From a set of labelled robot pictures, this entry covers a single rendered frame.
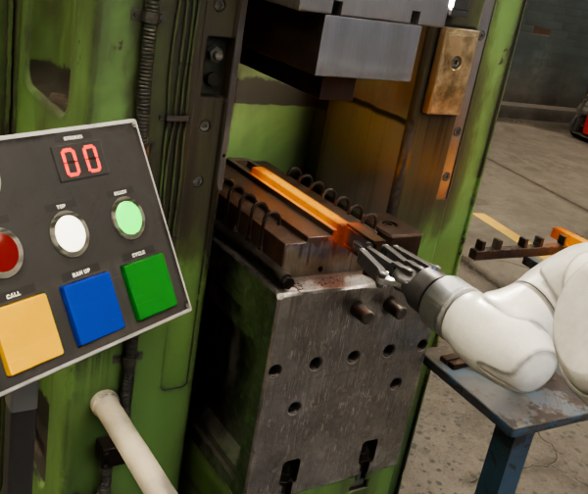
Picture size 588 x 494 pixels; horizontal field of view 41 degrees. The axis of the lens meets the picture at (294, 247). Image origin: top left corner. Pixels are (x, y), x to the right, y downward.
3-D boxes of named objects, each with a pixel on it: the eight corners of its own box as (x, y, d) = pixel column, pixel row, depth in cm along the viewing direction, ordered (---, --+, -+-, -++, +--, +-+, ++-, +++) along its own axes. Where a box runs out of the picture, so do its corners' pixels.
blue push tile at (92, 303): (126, 327, 99) (109, 270, 98) (81, 346, 93) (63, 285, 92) (117, 329, 100) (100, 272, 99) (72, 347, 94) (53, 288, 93)
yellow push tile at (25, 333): (65, 353, 91) (45, 292, 90) (11, 376, 85) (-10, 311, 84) (55, 355, 92) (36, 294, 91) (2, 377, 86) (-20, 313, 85)
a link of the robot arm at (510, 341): (439, 359, 118) (505, 318, 122) (514, 420, 107) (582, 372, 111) (433, 307, 112) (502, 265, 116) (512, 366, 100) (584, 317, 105)
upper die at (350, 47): (410, 81, 134) (422, 25, 131) (315, 75, 124) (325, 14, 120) (285, 35, 166) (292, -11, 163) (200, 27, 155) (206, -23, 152)
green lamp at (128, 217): (147, 236, 104) (151, 206, 103) (114, 238, 102) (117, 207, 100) (139, 227, 106) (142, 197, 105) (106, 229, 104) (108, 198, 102)
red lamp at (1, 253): (24, 274, 88) (25, 238, 86) (-20, 277, 85) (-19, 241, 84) (18, 263, 90) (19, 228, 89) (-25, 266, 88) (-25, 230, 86)
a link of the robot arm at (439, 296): (476, 338, 121) (451, 320, 126) (493, 286, 118) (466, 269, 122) (433, 346, 116) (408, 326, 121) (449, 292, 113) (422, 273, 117)
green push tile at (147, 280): (178, 304, 107) (163, 252, 106) (140, 321, 101) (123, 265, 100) (169, 306, 108) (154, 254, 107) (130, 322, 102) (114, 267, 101)
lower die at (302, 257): (369, 269, 147) (378, 227, 144) (279, 278, 136) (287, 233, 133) (261, 193, 179) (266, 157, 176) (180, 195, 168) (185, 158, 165)
